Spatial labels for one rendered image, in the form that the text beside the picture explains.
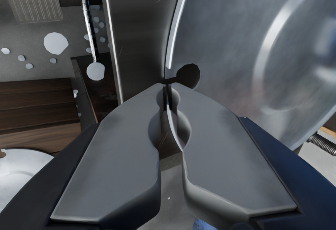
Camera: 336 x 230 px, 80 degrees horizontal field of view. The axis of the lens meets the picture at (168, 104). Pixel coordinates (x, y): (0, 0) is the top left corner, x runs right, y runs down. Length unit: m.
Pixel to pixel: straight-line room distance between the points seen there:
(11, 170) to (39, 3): 0.47
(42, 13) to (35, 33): 0.19
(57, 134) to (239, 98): 0.56
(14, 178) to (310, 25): 0.74
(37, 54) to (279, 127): 0.84
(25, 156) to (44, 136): 0.08
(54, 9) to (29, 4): 0.06
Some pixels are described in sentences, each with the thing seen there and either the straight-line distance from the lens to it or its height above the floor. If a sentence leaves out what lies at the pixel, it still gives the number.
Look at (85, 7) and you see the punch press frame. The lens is 0.71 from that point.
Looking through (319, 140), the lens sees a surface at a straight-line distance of 0.40.
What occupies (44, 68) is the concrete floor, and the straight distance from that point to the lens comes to 0.94.
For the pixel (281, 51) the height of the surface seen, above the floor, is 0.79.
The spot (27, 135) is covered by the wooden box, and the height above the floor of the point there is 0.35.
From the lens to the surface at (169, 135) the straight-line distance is 0.16.
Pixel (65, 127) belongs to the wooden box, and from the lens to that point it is 0.65.
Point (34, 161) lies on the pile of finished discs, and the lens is 0.72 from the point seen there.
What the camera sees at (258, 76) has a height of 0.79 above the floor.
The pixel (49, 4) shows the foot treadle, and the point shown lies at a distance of 0.73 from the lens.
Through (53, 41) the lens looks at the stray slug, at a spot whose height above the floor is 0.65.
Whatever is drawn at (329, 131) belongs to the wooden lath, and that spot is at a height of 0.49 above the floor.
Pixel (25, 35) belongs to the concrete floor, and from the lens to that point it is 0.91.
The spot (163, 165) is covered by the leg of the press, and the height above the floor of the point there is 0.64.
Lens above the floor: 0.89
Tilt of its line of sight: 49 degrees down
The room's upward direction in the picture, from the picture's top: 137 degrees clockwise
